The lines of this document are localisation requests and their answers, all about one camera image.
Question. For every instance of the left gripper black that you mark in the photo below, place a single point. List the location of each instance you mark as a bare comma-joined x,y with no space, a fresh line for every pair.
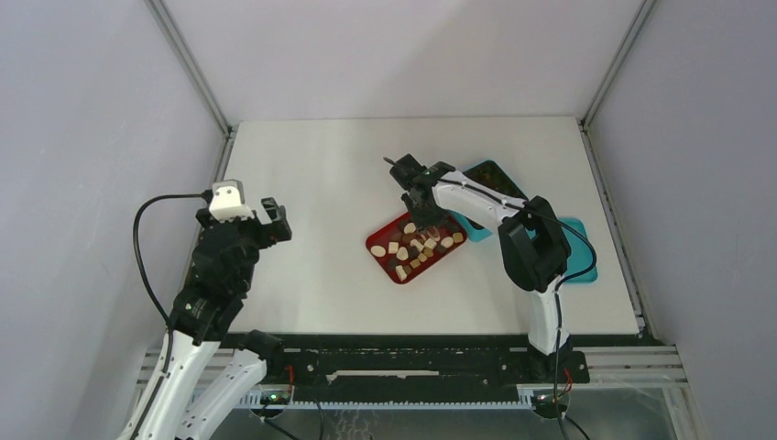
271,233

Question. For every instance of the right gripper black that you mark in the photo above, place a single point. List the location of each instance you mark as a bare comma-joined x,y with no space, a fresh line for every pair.
424,221

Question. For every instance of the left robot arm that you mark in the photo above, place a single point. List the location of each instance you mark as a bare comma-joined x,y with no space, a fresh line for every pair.
219,278

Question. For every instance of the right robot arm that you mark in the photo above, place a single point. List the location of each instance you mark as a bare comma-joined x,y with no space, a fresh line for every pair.
534,249

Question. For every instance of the teal box lid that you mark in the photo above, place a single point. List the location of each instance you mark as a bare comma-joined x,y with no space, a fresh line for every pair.
581,256

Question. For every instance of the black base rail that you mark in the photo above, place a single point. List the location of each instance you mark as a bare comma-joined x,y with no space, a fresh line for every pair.
420,368

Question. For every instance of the teal chocolate box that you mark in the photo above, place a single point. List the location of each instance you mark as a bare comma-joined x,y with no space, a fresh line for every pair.
489,174

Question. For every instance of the wooden tongs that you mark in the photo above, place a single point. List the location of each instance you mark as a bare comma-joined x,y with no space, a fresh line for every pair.
433,233

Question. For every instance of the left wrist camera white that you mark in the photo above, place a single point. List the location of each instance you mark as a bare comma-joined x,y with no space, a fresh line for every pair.
228,202

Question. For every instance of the red chocolate tray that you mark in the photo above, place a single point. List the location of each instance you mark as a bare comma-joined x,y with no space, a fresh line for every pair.
403,252

